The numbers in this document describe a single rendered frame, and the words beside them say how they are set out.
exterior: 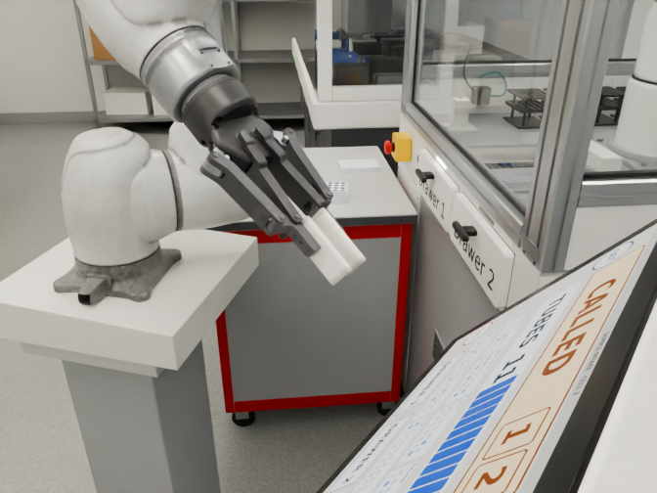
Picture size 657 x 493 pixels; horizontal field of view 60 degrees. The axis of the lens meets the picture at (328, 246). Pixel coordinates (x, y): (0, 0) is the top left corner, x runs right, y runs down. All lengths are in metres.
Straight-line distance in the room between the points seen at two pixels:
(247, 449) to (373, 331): 0.55
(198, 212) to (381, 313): 0.81
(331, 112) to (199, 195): 1.18
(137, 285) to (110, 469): 0.47
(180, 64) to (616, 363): 0.47
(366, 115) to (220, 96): 1.60
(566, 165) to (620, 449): 0.63
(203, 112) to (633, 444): 0.46
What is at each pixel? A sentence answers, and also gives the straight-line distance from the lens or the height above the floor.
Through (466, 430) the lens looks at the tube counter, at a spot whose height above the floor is 1.11.
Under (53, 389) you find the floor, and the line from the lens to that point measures 2.32.
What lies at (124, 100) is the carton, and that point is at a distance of 5.34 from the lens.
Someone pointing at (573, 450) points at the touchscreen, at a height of 1.19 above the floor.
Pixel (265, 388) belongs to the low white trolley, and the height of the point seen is 0.18.
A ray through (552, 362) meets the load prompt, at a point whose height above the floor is 1.15.
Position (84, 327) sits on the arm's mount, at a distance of 1.06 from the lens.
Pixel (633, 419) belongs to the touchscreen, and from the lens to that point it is 0.31.
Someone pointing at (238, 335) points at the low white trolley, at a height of 0.39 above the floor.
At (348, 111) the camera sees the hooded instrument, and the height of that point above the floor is 0.87.
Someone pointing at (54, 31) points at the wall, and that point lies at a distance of 5.79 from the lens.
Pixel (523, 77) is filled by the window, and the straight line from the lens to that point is 1.04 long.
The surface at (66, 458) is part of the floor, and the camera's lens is 2.04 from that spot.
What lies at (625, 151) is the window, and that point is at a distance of 0.94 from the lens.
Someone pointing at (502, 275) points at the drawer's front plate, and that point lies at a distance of 1.03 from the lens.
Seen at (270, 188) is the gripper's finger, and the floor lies 1.18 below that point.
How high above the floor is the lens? 1.38
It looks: 27 degrees down
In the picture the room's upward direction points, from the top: straight up
